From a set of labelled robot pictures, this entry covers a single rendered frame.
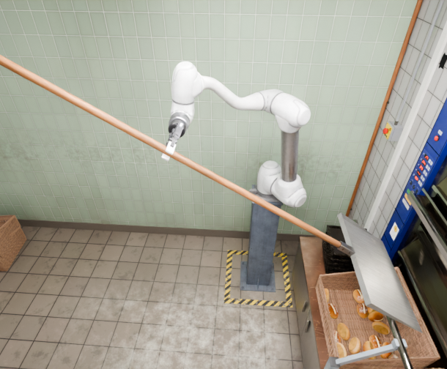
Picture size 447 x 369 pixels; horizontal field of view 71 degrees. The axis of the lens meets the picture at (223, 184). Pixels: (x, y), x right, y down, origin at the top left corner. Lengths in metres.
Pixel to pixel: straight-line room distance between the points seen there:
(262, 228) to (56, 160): 1.96
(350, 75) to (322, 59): 0.24
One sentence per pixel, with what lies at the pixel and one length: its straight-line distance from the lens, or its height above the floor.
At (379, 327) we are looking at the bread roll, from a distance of 2.27.
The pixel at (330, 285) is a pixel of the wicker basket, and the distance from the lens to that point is 2.34.
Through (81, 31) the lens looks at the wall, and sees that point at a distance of 2.58.
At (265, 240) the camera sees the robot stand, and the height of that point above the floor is 0.61.
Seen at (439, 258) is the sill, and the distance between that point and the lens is 2.01.
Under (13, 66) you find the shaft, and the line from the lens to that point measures 1.32.
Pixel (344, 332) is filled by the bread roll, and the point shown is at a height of 0.64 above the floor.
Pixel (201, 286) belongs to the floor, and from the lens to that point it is 2.98.
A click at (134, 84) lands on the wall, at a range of 2.56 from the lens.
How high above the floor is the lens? 2.47
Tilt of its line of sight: 38 degrees down
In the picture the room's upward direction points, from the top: straight up
